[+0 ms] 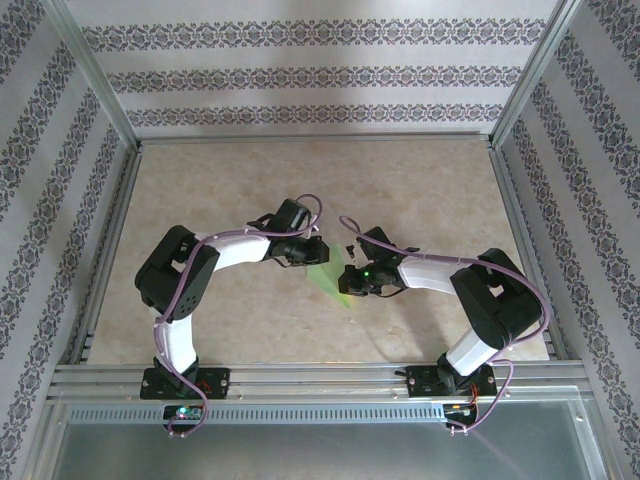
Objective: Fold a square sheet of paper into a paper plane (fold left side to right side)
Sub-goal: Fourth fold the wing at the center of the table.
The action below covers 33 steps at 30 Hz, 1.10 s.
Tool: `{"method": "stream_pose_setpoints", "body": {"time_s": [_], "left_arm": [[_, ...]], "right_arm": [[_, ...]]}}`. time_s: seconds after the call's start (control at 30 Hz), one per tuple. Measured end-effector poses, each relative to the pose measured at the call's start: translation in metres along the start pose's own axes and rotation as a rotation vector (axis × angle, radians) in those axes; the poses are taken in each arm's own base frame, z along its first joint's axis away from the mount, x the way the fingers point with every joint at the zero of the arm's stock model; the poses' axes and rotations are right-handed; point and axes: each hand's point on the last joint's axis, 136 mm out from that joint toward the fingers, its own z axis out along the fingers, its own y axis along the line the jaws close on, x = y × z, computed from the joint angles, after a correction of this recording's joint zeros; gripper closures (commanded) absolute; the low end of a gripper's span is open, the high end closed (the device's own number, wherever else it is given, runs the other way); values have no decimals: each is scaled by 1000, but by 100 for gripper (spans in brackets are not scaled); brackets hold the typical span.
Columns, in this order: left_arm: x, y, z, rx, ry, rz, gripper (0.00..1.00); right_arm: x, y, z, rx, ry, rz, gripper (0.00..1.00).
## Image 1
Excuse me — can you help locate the light green paper sheet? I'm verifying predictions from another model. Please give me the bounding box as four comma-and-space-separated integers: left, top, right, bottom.
306, 243, 362, 310

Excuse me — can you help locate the grey sheet metal panel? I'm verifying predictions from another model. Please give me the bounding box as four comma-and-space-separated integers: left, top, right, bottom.
49, 422, 599, 480

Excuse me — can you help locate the small board with green light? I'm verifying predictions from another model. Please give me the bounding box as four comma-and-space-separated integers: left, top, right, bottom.
163, 405, 204, 420

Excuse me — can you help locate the wide aluminium frame rail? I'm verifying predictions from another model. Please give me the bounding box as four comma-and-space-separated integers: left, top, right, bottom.
47, 363, 586, 402

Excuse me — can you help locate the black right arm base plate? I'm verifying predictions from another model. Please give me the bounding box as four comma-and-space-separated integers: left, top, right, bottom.
407, 366, 499, 400

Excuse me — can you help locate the slotted grey cable duct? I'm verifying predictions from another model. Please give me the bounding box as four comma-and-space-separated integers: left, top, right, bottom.
67, 403, 447, 426

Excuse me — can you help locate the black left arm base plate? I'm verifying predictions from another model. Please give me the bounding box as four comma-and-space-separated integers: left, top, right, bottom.
139, 367, 232, 401

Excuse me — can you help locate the aluminium frame post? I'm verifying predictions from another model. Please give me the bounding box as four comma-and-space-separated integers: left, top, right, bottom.
492, 0, 590, 146
42, 0, 141, 151

